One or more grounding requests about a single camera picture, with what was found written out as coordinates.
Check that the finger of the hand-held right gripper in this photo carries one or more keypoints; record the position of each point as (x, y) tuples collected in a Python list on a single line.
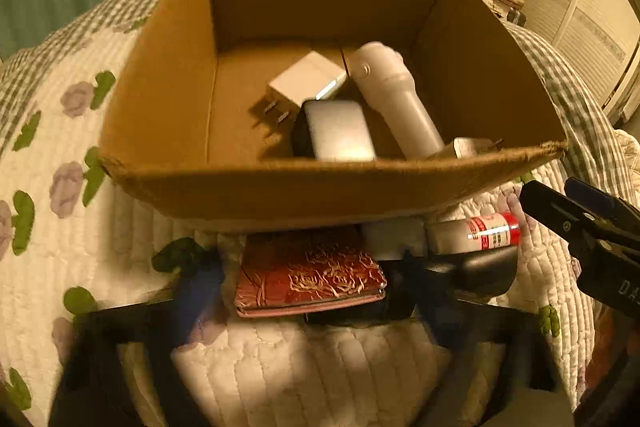
[(547, 204), (590, 198)]

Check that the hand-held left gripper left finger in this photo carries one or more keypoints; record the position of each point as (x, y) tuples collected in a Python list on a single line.
[(199, 292)]

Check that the white wardrobe door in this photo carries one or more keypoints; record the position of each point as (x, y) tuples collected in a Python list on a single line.
[(585, 2)]

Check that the brown cardboard box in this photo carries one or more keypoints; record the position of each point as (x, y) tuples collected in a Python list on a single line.
[(170, 107)]

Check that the white cylindrical bottle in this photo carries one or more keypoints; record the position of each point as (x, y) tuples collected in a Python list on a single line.
[(395, 97)]

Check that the black glossy case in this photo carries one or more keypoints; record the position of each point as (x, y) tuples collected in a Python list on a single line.
[(475, 274)]

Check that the white bottle with red label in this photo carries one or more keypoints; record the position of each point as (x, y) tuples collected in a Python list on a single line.
[(475, 234)]

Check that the small white plug adapter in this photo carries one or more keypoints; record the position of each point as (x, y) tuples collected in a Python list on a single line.
[(472, 146)]

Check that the white floral quilt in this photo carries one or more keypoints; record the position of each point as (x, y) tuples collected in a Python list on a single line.
[(300, 372)]

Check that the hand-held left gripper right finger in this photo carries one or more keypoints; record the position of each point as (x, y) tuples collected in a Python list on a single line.
[(434, 307)]

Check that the red embossed wallet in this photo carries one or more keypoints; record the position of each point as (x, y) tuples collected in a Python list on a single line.
[(307, 277)]

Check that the white plug charger block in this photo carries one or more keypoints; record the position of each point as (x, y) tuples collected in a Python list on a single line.
[(305, 82)]

